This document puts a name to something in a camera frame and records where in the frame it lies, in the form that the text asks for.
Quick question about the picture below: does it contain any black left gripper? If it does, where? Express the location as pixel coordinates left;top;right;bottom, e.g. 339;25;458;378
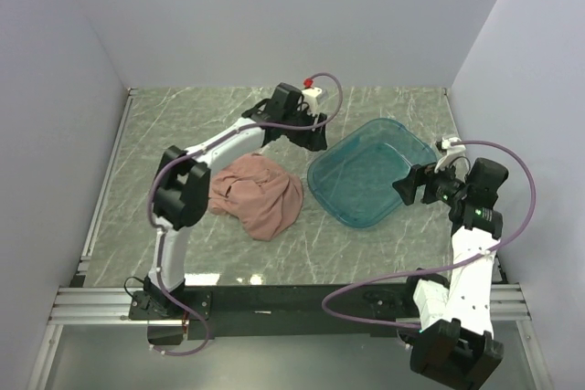
283;105;328;153

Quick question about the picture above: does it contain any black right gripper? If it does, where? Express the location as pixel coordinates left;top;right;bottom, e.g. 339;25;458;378
392;154;470;206

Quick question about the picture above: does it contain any teal transparent plastic bin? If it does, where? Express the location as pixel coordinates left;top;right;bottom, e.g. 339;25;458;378
307;118;436;228

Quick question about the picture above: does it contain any pink t shirt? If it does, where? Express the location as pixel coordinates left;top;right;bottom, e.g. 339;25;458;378
207;153;303;241

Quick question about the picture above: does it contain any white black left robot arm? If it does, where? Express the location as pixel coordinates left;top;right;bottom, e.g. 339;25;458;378
143;79;327;319

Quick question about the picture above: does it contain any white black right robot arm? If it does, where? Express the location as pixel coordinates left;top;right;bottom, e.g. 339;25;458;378
392;158;508;389

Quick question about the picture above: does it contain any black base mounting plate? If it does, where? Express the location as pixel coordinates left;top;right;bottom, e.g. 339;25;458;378
128;283;419;340

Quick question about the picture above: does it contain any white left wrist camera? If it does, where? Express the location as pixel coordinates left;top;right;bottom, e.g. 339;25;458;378
302;79;328;113

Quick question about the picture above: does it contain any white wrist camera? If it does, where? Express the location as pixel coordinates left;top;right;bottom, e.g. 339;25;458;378
302;79;328;113
435;136;466;168

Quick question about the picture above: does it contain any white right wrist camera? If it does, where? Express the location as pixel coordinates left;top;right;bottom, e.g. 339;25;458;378
435;136;466;168

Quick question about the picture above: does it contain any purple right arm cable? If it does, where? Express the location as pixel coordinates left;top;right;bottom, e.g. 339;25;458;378
322;139;539;332

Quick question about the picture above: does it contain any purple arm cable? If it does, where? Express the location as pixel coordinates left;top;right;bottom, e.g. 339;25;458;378
146;72;344;357
322;139;539;332

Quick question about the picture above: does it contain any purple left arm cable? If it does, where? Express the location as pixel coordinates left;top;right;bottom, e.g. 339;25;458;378
146;72;344;357

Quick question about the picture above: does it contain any aluminium left side rail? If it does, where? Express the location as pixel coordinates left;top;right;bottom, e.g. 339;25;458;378
69;88;134;288

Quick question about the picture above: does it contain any aluminium front frame rail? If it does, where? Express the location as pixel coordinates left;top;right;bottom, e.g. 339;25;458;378
48;284;531;325

